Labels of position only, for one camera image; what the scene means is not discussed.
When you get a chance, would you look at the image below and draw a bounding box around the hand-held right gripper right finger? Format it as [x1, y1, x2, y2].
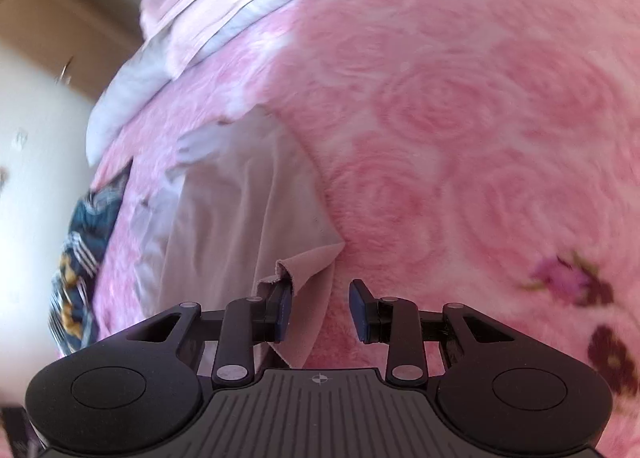
[348, 279, 517, 387]

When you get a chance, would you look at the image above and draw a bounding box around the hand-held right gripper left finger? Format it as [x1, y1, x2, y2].
[124, 280, 295, 387]

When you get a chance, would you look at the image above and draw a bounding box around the beige cloth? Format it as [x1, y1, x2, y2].
[129, 103, 346, 370]

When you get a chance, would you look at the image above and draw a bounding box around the pink floral blanket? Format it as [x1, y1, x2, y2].
[90, 0, 640, 458]

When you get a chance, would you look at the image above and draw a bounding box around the dark blue patterned cloth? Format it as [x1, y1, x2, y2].
[49, 158, 134, 355]

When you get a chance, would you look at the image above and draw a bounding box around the pink white folded quilt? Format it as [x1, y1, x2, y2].
[86, 0, 416, 166]

